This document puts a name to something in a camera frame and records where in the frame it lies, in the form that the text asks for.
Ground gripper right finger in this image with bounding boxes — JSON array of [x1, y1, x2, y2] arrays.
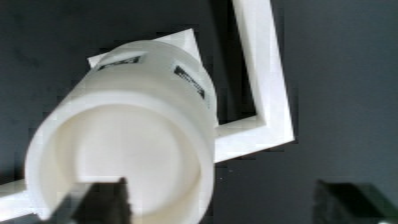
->
[[313, 180, 398, 224]]

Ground white lamp shade cone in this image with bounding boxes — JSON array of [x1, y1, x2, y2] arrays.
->
[[25, 41, 219, 224]]

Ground white U-shaped fence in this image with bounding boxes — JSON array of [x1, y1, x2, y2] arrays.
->
[[0, 0, 293, 223]]

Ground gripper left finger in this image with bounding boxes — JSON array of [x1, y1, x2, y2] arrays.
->
[[50, 178, 133, 224]]

